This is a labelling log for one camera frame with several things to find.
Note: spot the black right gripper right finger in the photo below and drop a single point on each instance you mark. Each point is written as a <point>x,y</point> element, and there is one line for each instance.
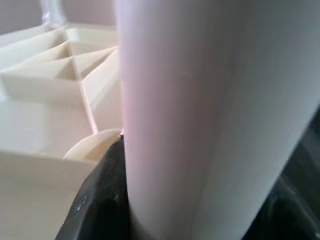
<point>292,215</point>

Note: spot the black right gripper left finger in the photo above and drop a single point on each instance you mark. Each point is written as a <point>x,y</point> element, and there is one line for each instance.
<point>100,200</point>

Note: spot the white plastic table top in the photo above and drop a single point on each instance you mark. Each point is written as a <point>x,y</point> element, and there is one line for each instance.
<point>50,100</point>

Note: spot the white plastic table leg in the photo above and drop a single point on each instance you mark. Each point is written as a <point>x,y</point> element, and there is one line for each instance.
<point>215,112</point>
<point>53,11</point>

